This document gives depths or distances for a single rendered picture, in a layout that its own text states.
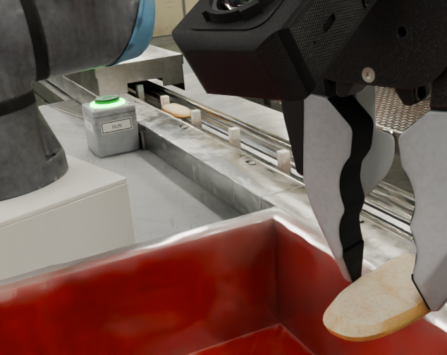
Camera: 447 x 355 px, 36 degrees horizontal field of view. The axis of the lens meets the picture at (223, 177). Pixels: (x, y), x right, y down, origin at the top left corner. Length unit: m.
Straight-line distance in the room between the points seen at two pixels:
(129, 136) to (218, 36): 0.89
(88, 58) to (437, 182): 0.57
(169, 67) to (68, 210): 0.69
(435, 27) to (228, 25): 0.08
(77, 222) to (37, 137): 0.11
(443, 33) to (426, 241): 0.08
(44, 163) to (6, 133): 0.05
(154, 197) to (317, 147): 0.60
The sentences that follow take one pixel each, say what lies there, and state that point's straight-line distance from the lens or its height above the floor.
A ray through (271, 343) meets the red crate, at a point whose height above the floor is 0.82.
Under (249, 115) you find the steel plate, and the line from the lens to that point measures 1.25.
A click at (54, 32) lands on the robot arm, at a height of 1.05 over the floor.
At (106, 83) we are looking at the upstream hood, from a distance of 1.32.
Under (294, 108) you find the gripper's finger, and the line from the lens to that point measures 0.30.
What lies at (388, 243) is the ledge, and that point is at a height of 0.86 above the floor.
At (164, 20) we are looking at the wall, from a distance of 8.37.
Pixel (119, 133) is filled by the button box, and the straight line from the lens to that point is 1.08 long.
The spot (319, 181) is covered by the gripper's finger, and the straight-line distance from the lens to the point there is 0.31.
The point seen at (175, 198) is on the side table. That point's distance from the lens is 0.88.
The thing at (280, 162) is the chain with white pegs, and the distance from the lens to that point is 0.86.
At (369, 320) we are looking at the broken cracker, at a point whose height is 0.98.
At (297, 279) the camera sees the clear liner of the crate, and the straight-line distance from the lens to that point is 0.52.
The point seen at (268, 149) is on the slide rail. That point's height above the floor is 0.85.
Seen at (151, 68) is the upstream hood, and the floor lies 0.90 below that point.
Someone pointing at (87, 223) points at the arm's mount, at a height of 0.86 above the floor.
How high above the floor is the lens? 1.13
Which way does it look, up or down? 20 degrees down
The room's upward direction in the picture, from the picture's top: 5 degrees counter-clockwise
